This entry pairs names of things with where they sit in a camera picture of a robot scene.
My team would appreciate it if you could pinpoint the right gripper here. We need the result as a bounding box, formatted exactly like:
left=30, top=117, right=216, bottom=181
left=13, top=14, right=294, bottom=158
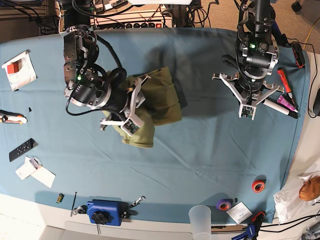
left=100, top=74, right=151, bottom=137

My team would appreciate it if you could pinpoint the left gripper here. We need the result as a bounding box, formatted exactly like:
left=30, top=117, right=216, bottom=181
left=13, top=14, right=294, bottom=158
left=212, top=72, right=284, bottom=121

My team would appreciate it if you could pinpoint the olive green t-shirt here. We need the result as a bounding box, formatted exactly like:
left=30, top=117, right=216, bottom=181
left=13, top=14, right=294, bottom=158
left=113, top=66, right=182, bottom=148

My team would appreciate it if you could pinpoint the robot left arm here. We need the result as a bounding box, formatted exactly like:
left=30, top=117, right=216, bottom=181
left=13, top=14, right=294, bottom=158
left=212, top=0, right=284, bottom=120

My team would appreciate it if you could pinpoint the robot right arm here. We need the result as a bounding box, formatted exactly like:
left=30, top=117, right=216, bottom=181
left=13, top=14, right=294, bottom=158
left=59, top=0, right=151, bottom=137

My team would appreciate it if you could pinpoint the white black marker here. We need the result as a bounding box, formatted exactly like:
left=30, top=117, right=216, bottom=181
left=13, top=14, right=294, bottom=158
left=262, top=99, right=298, bottom=119

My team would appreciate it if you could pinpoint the pink tube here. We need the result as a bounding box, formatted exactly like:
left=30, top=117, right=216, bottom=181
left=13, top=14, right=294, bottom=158
left=276, top=95, right=299, bottom=113

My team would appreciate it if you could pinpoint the blue table cloth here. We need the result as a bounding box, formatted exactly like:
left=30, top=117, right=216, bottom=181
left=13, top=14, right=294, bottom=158
left=0, top=28, right=310, bottom=223

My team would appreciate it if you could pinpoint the blue black clamp top right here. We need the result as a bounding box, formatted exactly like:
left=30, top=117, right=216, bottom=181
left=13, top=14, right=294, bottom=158
left=271, top=21, right=290, bottom=48

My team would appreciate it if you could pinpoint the orange black clamp right edge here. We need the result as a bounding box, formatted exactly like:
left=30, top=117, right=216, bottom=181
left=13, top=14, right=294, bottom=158
left=290, top=41, right=306, bottom=69

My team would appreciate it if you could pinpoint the silver carabiner clip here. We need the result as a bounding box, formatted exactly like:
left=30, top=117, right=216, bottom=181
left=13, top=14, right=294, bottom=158
left=129, top=195, right=146, bottom=208

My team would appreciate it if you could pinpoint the red tape roll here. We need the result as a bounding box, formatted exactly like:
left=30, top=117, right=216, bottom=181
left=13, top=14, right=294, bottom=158
left=251, top=179, right=266, bottom=193

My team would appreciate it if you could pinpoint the blue clamp block black knob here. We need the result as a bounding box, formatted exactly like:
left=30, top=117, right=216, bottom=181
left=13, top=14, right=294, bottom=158
left=86, top=199, right=131, bottom=226

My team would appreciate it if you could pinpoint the thin black rod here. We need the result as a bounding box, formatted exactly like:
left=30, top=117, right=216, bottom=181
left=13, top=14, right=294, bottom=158
left=70, top=191, right=77, bottom=217

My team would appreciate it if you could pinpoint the black remote control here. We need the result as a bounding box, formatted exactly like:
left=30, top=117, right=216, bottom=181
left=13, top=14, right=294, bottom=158
left=9, top=138, right=38, bottom=162

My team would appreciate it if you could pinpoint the small green yellow battery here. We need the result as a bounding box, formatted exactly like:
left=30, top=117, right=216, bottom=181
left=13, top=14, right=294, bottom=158
left=56, top=193, right=64, bottom=204

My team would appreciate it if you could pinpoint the white paper sheet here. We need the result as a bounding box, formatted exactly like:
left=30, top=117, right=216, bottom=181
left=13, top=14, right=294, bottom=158
left=24, top=156, right=56, bottom=188

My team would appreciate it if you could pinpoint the white power strip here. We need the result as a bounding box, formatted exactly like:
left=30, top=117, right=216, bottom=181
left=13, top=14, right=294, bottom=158
left=90, top=10, right=175, bottom=30

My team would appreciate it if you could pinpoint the clear plastic packaged item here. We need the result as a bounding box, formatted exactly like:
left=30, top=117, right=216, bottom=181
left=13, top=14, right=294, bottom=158
left=15, top=157, right=41, bottom=180

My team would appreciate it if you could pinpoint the purple tape roll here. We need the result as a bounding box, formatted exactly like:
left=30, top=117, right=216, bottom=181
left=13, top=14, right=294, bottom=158
left=216, top=199, right=233, bottom=211

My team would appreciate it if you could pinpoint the brown furry object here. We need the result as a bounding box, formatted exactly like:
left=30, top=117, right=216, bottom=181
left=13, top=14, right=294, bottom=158
left=299, top=176, right=320, bottom=201

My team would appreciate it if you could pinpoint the white card booklet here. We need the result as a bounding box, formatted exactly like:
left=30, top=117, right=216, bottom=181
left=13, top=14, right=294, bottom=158
left=226, top=202, right=252, bottom=224

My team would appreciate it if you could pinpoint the white plastic bag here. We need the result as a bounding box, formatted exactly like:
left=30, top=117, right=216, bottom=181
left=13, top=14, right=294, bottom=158
left=273, top=157, right=320, bottom=225

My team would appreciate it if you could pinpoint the translucent plastic cup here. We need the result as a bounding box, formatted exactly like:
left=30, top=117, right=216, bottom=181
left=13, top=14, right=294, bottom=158
left=188, top=205, right=212, bottom=240

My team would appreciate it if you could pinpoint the orange white utility knife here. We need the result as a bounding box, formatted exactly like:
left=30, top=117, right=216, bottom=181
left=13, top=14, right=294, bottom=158
left=0, top=110, right=28, bottom=125

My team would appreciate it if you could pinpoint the blue orange clamp bottom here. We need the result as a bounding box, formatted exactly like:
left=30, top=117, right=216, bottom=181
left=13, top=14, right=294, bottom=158
left=231, top=211, right=266, bottom=240

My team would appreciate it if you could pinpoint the red handled screwdriver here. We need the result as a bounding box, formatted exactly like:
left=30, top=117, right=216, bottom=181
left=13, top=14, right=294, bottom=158
left=277, top=67, right=296, bottom=107

